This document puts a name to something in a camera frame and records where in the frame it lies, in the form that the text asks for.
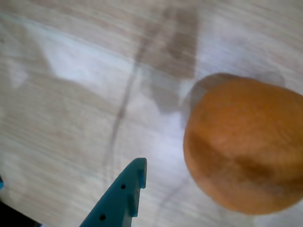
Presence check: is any large orange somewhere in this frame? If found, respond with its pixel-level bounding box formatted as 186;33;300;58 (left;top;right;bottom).
183;77;303;216

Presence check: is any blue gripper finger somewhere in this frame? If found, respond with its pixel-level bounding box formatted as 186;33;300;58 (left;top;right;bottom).
79;157;148;227

